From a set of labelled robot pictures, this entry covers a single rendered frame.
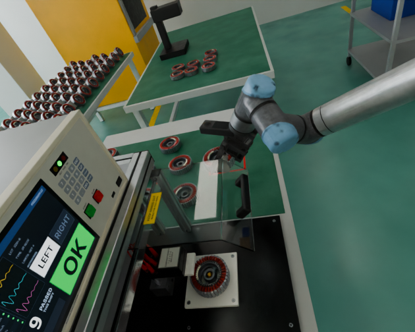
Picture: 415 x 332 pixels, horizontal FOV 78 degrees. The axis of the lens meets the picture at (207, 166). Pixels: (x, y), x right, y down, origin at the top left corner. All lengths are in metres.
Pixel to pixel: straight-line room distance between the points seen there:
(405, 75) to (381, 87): 0.04
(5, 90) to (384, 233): 4.42
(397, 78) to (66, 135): 0.63
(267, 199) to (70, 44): 3.71
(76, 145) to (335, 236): 1.53
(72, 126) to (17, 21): 6.34
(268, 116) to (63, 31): 3.80
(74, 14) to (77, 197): 3.67
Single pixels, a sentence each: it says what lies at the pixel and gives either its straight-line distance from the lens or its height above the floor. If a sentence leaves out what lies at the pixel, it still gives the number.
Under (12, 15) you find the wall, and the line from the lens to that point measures 6.88.
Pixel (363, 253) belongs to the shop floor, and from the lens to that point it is 1.73.
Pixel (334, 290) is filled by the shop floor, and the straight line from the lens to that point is 1.62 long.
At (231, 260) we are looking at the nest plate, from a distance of 0.82.
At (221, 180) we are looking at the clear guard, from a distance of 0.62.
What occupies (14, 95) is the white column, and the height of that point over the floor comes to 0.66.
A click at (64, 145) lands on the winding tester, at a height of 1.30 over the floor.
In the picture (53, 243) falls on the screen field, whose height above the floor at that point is 1.22.
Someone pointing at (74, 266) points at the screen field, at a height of 1.16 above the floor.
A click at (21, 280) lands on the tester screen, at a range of 0.45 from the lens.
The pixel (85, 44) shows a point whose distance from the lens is 4.16.
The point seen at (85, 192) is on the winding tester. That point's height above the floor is 1.21.
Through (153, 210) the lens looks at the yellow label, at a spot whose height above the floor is 1.07.
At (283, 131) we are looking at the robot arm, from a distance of 0.60.
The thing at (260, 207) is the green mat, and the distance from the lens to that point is 0.95.
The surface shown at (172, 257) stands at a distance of 0.72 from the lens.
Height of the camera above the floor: 1.50
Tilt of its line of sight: 40 degrees down
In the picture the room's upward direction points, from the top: 21 degrees counter-clockwise
